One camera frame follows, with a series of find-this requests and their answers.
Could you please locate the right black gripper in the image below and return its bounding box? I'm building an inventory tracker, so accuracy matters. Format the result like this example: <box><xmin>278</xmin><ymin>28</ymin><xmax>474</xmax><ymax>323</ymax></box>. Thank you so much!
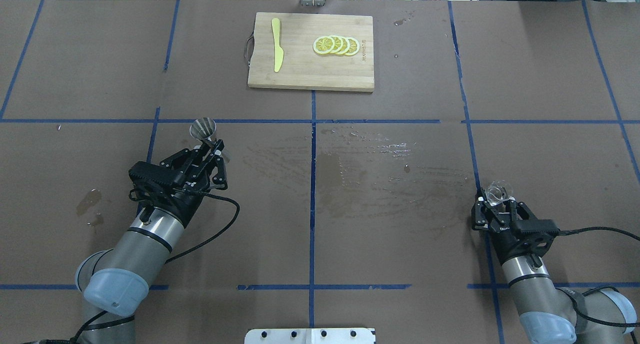
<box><xmin>471</xmin><ymin>196</ymin><xmax>555</xmax><ymax>264</ymax></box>

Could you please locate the wooden cutting board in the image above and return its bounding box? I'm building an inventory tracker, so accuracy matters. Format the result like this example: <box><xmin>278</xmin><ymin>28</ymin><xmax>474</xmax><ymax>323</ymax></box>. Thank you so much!
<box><xmin>247</xmin><ymin>12</ymin><xmax>375</xmax><ymax>93</ymax></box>

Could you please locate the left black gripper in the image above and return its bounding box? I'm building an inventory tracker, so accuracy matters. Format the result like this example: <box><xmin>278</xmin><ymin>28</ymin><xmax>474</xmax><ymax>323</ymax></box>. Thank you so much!
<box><xmin>129</xmin><ymin>139</ymin><xmax>231</xmax><ymax>224</ymax></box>

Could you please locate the steel double jigger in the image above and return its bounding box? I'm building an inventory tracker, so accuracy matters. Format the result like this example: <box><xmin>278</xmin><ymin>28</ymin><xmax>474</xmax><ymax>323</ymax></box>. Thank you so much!
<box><xmin>189</xmin><ymin>117</ymin><xmax>221</xmax><ymax>141</ymax></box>

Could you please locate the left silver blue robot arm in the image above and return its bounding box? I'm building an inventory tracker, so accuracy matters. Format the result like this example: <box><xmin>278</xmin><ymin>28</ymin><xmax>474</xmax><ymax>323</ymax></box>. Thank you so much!
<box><xmin>70</xmin><ymin>138</ymin><xmax>228</xmax><ymax>343</ymax></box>

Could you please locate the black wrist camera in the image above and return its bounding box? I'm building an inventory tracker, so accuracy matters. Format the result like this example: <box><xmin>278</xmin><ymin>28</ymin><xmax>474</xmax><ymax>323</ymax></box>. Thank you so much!
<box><xmin>510</xmin><ymin>219</ymin><xmax>560</xmax><ymax>237</ymax></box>
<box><xmin>128</xmin><ymin>161</ymin><xmax>185</xmax><ymax>196</ymax></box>

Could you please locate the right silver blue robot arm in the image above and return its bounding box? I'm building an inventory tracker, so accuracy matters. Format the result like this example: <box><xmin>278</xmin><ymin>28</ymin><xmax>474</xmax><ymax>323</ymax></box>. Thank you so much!
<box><xmin>470</xmin><ymin>190</ymin><xmax>639</xmax><ymax>343</ymax></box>

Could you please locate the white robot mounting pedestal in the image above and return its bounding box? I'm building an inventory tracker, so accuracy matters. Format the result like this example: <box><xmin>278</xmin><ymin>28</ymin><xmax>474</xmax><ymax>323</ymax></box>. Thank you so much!
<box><xmin>244</xmin><ymin>327</ymin><xmax>377</xmax><ymax>343</ymax></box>

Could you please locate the left black camera cable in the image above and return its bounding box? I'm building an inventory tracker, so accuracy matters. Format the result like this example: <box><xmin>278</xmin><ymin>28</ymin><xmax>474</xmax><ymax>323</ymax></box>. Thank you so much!
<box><xmin>20</xmin><ymin>191</ymin><xmax>241</xmax><ymax>344</ymax></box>

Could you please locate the steel cutting board handle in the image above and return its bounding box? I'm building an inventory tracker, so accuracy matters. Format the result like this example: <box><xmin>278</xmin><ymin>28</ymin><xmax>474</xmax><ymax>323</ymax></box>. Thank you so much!
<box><xmin>243</xmin><ymin>32</ymin><xmax>254</xmax><ymax>67</ymax></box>

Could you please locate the right black camera cable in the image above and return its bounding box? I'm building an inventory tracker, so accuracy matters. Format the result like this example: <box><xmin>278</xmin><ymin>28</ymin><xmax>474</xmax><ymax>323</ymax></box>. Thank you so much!
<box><xmin>540</xmin><ymin>226</ymin><xmax>640</xmax><ymax>328</ymax></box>

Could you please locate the yellow lemon slice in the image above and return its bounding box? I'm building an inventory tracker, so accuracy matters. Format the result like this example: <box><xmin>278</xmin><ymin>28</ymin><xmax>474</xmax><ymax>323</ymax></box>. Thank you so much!
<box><xmin>312</xmin><ymin>36</ymin><xmax>335</xmax><ymax>55</ymax></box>

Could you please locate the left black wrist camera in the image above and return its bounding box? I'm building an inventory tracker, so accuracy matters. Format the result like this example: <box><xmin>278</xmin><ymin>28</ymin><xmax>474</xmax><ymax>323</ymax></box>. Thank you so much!
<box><xmin>128</xmin><ymin>161</ymin><xmax>185</xmax><ymax>196</ymax></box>

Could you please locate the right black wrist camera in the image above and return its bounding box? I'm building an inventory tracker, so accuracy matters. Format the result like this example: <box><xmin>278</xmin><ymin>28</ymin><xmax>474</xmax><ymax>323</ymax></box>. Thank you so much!
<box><xmin>510</xmin><ymin>219</ymin><xmax>560</xmax><ymax>237</ymax></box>

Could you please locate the black camera cable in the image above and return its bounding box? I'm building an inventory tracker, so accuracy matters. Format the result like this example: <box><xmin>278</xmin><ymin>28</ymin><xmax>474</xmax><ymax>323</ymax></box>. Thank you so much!
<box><xmin>540</xmin><ymin>226</ymin><xmax>640</xmax><ymax>328</ymax></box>
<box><xmin>20</xmin><ymin>191</ymin><xmax>241</xmax><ymax>344</ymax></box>

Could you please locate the clear glass cup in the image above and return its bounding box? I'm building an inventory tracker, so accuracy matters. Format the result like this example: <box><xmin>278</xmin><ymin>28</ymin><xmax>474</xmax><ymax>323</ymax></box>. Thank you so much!
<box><xmin>484</xmin><ymin>180</ymin><xmax>514</xmax><ymax>207</ymax></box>

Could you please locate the yellow plastic knife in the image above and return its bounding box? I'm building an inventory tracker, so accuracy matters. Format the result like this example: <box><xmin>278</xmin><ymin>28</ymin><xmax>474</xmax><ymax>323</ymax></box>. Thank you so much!
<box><xmin>270</xmin><ymin>18</ymin><xmax>284</xmax><ymax>73</ymax></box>

